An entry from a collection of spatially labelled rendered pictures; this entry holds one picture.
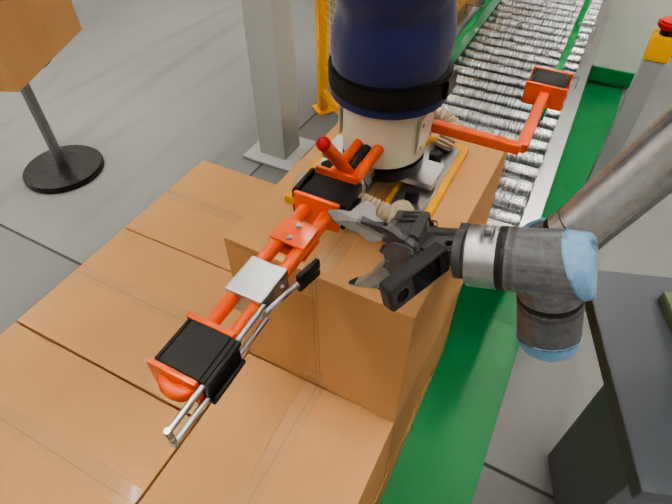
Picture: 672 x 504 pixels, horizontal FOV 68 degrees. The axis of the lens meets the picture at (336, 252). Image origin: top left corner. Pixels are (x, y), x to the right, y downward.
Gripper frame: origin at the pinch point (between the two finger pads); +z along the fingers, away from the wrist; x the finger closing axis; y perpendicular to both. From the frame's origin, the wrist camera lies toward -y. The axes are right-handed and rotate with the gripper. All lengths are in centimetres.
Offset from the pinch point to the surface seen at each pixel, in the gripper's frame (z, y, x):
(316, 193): 5.3, 7.4, 5.9
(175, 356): 8.0, -28.0, 6.5
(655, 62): -49, 120, -23
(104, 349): 70, -8, -33
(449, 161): -7.2, 41.9, -9.3
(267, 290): 3.3, -14.0, 4.7
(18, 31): 170, 84, 22
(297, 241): 3.6, -3.7, 4.9
